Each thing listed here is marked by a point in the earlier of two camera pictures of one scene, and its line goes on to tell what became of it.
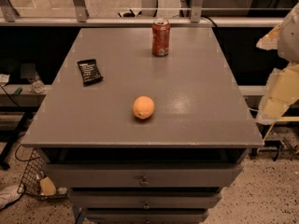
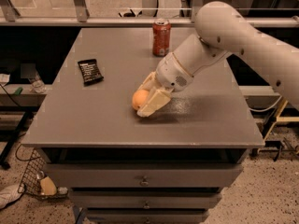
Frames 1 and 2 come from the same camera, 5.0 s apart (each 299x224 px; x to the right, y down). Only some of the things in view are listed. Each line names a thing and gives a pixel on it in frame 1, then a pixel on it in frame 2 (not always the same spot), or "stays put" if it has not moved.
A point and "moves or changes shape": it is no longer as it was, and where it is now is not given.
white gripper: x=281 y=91 → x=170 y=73
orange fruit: x=143 y=107 moves or changes shape
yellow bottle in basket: x=48 y=186 stays put
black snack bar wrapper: x=90 y=72 stays put
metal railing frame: x=8 y=15 stays put
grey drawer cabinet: x=169 y=168 stays put
